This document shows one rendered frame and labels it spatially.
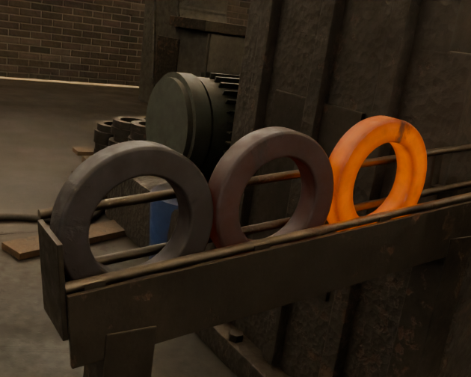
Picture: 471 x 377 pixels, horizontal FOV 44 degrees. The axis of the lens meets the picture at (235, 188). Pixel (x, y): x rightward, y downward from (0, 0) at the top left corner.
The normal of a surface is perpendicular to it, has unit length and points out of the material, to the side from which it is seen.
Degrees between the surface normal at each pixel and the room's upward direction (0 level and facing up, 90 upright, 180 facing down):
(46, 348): 0
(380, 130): 90
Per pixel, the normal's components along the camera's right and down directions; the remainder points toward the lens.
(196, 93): 0.47, -0.47
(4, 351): 0.14, -0.95
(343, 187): 0.55, 0.29
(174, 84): -0.84, 0.03
